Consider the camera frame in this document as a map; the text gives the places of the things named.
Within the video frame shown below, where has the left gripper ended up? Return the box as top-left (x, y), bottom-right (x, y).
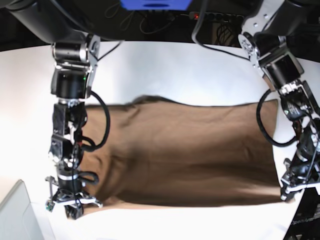
top-left (280, 157), bottom-right (320, 200)

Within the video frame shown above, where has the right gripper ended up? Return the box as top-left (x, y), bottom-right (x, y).
top-left (45, 176), bottom-right (103, 220)

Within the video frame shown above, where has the brown t-shirt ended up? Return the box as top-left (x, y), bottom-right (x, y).
top-left (80, 97), bottom-right (281, 207)

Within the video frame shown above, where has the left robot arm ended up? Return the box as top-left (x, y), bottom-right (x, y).
top-left (238, 0), bottom-right (320, 202)

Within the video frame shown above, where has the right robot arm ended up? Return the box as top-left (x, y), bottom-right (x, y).
top-left (0, 0), bottom-right (102, 219)

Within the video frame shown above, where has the grey plastic bin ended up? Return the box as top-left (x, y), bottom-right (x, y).
top-left (0, 177), bottom-right (56, 240)

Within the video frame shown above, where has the black power strip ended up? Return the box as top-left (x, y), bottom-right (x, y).
top-left (188, 11), bottom-right (245, 23)

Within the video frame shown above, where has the blue box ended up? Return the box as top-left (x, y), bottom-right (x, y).
top-left (120, 0), bottom-right (192, 11)

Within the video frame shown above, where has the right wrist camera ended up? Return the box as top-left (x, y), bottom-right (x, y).
top-left (45, 199), bottom-right (55, 212)

